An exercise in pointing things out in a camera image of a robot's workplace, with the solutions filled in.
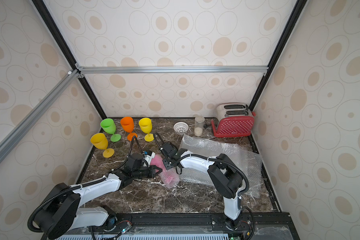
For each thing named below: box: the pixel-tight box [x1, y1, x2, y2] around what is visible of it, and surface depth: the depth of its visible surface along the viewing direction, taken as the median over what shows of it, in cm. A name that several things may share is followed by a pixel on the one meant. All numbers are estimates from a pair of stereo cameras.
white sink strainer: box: [173, 121, 189, 134], surface depth 112 cm
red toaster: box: [211, 102, 256, 138], surface depth 104 cm
